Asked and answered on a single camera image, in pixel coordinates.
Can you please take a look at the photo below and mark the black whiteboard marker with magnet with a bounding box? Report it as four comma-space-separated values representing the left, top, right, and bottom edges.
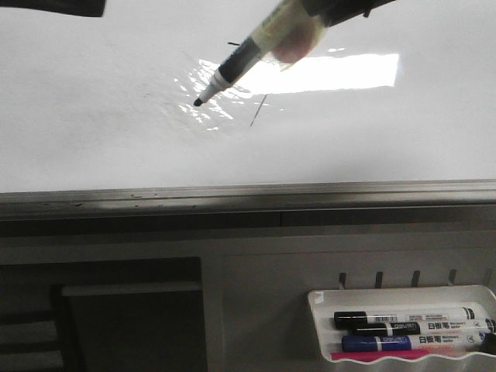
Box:
194, 1, 330, 107

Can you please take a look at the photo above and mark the black capped marker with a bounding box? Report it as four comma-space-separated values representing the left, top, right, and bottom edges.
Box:
333, 306, 480, 329
350, 319, 495, 336

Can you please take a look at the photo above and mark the blue capped marker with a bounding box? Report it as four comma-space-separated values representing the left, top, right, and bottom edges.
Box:
341, 332, 486, 352

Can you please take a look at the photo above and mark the metal hook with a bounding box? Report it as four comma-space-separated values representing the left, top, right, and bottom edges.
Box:
447, 269, 457, 286
338, 273, 347, 290
411, 270, 420, 288
374, 271, 384, 289

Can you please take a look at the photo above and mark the black capped marker top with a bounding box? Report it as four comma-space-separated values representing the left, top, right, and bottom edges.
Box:
333, 306, 480, 329

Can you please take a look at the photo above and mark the black capped marker middle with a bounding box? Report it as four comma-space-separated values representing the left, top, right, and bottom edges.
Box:
350, 319, 495, 336

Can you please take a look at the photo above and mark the white whiteboard with metal frame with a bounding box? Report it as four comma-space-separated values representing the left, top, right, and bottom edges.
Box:
1, 1, 495, 219

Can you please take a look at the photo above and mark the white plastic marker tray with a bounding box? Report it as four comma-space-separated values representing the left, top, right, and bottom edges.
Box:
308, 285, 495, 371

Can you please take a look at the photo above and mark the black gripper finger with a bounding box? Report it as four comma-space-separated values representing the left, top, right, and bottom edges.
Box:
1, 0, 106, 17
302, 0, 393, 28

